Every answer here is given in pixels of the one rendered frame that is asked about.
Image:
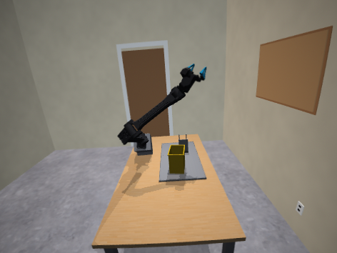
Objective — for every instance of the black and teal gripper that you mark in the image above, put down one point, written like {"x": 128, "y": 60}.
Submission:
{"x": 202, "y": 73}

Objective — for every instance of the yellow open-top bin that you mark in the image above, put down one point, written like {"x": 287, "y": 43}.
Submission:
{"x": 176, "y": 157}

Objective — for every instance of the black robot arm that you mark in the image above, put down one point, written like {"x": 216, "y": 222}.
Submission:
{"x": 129, "y": 133}

